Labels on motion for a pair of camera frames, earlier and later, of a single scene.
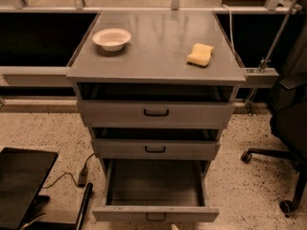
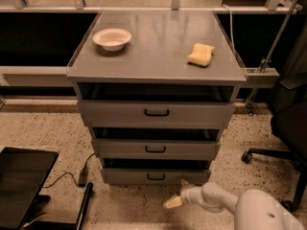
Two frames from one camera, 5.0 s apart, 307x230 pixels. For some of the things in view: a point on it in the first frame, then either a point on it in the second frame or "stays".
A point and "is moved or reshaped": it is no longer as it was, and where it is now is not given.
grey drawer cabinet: [156, 87] stays
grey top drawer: [157, 105] stays
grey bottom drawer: [160, 191] is moved or reshaped
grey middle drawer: [155, 143] stays
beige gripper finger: [174, 227] -> [191, 195]
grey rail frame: [57, 77] stays
